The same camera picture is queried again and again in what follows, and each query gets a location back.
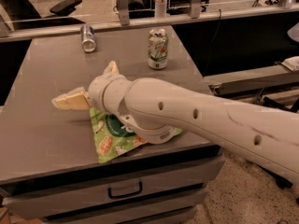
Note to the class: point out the green rice chips bag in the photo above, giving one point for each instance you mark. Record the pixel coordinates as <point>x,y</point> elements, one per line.
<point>112,138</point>

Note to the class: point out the black office chair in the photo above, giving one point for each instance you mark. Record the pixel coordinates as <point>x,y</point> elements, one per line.
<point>25,14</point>

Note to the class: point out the green white 7up can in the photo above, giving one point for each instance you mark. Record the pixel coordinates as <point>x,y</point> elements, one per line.
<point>158,48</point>

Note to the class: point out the grey drawer cabinet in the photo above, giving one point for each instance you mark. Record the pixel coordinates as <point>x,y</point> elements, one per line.
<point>173,184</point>

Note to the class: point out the black drawer handle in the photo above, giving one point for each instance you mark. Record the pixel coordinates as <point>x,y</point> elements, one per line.
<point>124,190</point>

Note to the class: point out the grey metal rail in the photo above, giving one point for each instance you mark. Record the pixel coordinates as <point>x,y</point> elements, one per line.
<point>249,80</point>

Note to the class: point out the silver redbull can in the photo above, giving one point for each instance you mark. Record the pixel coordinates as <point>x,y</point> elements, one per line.
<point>88,40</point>

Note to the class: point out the clear plastic water bottle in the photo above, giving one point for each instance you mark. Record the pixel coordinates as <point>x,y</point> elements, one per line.
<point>160,8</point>

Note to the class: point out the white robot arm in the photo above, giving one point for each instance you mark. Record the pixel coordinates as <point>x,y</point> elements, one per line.
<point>154,108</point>

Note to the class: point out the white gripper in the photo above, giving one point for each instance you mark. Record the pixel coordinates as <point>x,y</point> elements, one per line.
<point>95,91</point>

